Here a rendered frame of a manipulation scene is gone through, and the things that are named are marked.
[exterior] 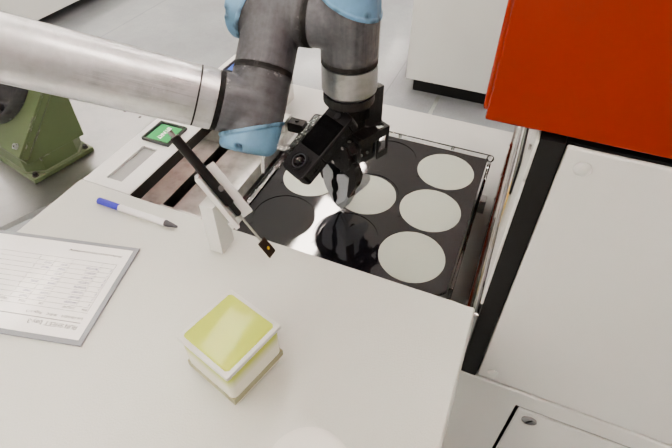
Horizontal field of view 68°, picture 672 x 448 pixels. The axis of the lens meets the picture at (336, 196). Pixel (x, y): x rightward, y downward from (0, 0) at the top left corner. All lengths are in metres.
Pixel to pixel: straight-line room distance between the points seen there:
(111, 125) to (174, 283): 0.66
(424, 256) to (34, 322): 0.52
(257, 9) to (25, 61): 0.26
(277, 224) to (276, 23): 0.32
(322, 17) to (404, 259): 0.36
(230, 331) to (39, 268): 0.31
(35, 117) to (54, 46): 0.50
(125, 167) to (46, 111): 0.28
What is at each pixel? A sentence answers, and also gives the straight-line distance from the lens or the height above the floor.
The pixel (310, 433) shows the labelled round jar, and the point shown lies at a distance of 0.44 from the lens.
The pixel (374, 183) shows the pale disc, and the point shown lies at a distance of 0.87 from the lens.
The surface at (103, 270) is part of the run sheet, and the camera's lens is 0.71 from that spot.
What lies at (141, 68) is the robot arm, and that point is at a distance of 0.60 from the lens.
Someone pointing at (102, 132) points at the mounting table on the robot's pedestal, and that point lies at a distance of 1.24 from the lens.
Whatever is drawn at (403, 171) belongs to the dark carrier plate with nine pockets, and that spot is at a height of 0.90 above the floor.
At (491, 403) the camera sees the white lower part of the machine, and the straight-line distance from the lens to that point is 0.81.
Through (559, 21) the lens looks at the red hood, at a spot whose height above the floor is 1.32.
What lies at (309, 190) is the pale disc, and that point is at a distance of 0.85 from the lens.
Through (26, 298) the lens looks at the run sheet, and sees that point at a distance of 0.73.
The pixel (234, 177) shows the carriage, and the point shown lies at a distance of 0.93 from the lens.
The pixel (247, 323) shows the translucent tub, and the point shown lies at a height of 1.03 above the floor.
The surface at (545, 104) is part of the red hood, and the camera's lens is 0.45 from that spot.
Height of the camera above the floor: 1.47
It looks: 43 degrees down
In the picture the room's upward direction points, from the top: straight up
